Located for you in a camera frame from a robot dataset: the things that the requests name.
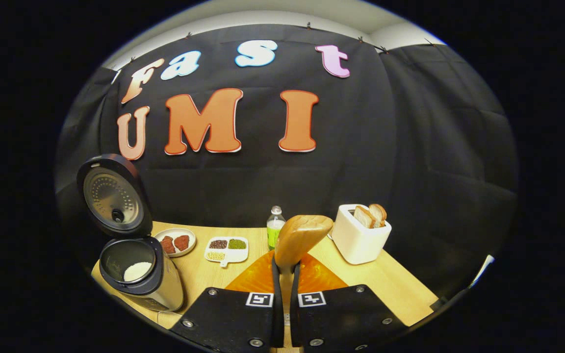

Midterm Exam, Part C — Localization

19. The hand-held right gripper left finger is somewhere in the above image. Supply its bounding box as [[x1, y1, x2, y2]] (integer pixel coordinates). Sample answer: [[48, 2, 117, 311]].
[[170, 250, 285, 352]]

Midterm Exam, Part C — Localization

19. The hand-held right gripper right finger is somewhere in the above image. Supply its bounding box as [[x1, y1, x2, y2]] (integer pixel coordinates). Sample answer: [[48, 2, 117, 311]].
[[290, 252, 408, 353]]

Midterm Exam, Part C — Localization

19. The wooden spoon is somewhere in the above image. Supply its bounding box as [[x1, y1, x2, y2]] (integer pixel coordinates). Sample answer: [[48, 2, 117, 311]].
[[274, 215, 334, 353]]

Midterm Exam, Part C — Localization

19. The black and silver rice cooker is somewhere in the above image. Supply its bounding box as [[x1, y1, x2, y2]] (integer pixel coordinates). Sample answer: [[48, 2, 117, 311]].
[[77, 153, 185, 312]]

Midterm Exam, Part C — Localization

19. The white rice heap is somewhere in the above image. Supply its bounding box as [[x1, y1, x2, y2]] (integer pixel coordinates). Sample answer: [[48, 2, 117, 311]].
[[123, 261, 153, 282]]

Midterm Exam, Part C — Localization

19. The green label drink bottle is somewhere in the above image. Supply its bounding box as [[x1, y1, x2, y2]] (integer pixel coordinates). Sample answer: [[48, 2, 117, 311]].
[[266, 205, 286, 251]]

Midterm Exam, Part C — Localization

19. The white divided bean dish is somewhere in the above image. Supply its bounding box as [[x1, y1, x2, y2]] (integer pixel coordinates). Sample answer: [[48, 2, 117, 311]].
[[204, 236, 249, 268]]

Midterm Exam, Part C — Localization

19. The white toaster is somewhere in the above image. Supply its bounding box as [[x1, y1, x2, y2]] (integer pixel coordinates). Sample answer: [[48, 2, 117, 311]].
[[331, 203, 392, 265]]

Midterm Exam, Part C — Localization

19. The toasted bread slice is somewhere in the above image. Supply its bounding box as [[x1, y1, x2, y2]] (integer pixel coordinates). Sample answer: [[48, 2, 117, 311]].
[[369, 203, 388, 227], [353, 206, 374, 229]]

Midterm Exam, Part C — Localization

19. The round white plate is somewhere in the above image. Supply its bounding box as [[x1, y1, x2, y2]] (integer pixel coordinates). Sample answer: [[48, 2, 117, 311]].
[[154, 227, 197, 258]]

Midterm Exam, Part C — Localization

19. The black backdrop cloth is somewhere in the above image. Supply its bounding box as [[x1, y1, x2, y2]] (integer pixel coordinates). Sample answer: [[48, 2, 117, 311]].
[[56, 24, 518, 300]]

